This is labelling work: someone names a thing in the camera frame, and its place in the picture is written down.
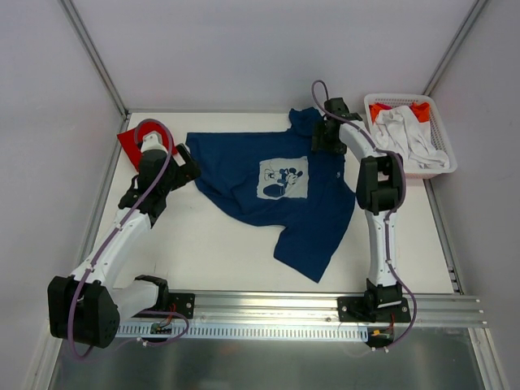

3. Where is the blue t shirt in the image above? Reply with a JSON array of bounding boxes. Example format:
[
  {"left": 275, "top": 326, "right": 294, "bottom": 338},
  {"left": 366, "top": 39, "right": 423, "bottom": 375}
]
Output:
[{"left": 186, "top": 107, "right": 356, "bottom": 282}]

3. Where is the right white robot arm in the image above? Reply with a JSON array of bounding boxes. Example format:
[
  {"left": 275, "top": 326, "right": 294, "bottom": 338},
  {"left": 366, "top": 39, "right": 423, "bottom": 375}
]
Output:
[{"left": 312, "top": 97, "right": 411, "bottom": 323}]

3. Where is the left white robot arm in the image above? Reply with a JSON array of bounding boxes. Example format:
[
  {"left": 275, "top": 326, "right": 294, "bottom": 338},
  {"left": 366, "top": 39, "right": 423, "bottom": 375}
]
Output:
[{"left": 47, "top": 136, "right": 201, "bottom": 349}]

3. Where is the folded red t shirt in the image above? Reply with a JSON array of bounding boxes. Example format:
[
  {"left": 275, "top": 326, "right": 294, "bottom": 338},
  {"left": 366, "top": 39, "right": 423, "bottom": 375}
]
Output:
[{"left": 117, "top": 122, "right": 169, "bottom": 171}]

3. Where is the white t shirt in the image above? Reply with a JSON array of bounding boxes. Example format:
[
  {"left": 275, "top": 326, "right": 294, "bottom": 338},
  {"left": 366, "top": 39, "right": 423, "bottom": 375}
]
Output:
[{"left": 370, "top": 106, "right": 449, "bottom": 173}]

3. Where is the white plastic basket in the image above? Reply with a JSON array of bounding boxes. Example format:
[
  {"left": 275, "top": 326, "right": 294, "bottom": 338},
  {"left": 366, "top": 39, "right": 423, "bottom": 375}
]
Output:
[{"left": 364, "top": 93, "right": 457, "bottom": 179}]

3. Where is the orange t shirt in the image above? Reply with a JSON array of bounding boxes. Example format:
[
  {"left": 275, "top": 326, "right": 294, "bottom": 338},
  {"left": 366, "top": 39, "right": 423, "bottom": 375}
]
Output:
[{"left": 369, "top": 102, "right": 430, "bottom": 123}]

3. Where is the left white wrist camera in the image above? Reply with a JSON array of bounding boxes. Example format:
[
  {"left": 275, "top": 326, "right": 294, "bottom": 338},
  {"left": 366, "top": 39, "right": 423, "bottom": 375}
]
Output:
[{"left": 140, "top": 132, "right": 167, "bottom": 153}]

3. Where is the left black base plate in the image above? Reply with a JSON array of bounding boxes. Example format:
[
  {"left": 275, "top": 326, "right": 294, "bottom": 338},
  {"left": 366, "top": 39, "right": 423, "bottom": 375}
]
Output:
[{"left": 162, "top": 292, "right": 196, "bottom": 319}]

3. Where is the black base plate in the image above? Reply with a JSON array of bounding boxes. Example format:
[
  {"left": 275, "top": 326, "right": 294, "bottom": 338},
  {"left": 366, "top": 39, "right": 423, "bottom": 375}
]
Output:
[
  {"left": 336, "top": 297, "right": 411, "bottom": 323},
  {"left": 162, "top": 292, "right": 196, "bottom": 319}
]

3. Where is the aluminium mounting rail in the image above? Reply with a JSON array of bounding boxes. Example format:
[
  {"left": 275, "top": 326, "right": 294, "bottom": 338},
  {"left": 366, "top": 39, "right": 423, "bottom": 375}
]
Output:
[{"left": 113, "top": 290, "right": 488, "bottom": 328}]

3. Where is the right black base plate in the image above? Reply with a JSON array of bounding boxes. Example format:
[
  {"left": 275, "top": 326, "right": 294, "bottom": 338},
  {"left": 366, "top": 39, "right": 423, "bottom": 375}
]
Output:
[{"left": 336, "top": 297, "right": 411, "bottom": 323}]

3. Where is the white slotted cable duct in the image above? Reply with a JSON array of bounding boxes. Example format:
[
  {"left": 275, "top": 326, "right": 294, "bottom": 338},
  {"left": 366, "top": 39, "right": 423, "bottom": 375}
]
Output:
[{"left": 116, "top": 321, "right": 368, "bottom": 342}]

